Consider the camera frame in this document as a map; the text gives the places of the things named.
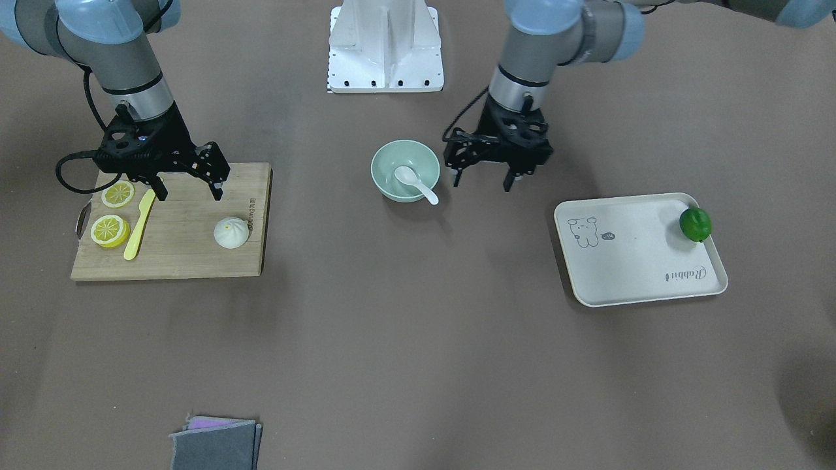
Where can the green lime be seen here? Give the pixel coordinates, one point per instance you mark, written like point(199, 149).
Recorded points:
point(696, 224)

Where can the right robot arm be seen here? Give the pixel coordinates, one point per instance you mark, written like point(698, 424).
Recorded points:
point(109, 39)

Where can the wooden cutting board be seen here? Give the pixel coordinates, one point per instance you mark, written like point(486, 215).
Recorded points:
point(178, 240)

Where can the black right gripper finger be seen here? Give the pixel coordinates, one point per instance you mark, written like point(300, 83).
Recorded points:
point(211, 166)
point(152, 181)

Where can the white steamed bun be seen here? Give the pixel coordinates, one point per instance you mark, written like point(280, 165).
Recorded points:
point(231, 232)

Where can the white rabbit tray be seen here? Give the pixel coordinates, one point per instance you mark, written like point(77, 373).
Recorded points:
point(630, 249)

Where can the yellow plastic knife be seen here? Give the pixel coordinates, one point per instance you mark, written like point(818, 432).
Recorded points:
point(135, 239)

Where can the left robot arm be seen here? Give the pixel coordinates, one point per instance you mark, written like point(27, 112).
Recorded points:
point(543, 35)

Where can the lemon slice near knife tip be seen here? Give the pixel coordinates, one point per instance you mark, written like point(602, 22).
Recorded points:
point(119, 194)

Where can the white camera mast base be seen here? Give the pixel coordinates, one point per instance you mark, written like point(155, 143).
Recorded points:
point(384, 47)

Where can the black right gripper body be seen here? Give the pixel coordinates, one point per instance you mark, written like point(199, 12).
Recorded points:
point(174, 136)

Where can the mint green bowl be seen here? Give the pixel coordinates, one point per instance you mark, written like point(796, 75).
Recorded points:
point(415, 155)

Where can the folded grey cloth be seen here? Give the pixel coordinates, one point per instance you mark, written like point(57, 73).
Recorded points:
point(208, 442)

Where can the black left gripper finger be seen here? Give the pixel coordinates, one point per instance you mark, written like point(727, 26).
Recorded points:
point(513, 174)
point(457, 168)

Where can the lemon slice near knife handle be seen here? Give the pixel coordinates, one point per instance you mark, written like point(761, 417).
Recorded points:
point(109, 231)

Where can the white ceramic spoon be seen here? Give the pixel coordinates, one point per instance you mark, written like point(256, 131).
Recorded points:
point(407, 176)

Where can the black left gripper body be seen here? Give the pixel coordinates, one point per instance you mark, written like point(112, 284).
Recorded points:
point(539, 151)

